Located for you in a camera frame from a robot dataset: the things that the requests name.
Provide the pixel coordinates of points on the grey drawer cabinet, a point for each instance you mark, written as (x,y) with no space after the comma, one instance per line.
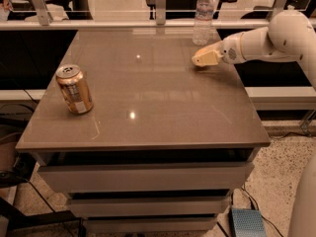
(165,144)

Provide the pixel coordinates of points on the orange soda can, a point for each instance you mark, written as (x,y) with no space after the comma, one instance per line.
(74,88)

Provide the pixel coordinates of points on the glass partition railing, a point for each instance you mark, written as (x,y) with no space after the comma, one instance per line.
(127,13)

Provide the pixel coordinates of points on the black office chair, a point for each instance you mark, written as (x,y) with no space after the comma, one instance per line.
(178,9)

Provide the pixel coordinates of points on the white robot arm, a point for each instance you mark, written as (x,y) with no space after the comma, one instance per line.
(288,37)

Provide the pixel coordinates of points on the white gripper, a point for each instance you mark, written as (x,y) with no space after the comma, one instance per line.
(231,52)

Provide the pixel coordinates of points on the clear plastic water bottle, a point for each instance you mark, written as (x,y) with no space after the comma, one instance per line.
(203,21)

